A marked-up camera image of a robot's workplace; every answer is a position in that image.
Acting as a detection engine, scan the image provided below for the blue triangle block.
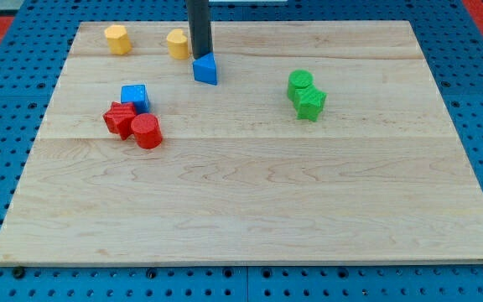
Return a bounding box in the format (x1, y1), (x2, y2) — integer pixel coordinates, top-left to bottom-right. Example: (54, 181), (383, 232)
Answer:
(193, 52), (218, 86)

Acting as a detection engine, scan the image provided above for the light wooden board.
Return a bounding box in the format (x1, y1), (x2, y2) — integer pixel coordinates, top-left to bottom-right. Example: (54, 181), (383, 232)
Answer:
(0, 21), (483, 268)

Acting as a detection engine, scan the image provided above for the green star block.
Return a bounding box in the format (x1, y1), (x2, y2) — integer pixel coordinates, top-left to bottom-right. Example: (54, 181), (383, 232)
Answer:
(293, 86), (327, 122)

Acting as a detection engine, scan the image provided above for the green cylinder block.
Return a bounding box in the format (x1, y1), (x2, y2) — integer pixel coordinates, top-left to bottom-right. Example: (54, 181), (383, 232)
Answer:
(287, 70), (314, 102)

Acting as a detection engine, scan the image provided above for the red cylinder block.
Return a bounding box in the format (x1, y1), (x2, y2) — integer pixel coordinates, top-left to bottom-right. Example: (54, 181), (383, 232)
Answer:
(131, 113), (163, 149)

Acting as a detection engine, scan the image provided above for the blue cube block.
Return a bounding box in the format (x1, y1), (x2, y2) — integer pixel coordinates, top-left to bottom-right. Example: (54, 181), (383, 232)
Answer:
(120, 84), (150, 114)

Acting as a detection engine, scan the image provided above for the red star block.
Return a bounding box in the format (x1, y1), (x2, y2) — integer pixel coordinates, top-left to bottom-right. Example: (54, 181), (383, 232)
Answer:
(102, 102), (137, 140)

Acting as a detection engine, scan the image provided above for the yellow heart block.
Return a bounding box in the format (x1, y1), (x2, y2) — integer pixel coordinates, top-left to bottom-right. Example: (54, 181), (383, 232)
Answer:
(166, 29), (190, 60)

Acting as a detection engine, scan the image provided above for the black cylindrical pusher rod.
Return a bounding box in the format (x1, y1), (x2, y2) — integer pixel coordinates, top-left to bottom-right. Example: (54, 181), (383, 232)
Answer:
(185, 0), (213, 60)

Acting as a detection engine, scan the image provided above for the yellow hexagon block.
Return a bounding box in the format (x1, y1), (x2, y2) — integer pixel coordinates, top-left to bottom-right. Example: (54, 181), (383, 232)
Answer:
(104, 24), (132, 55)

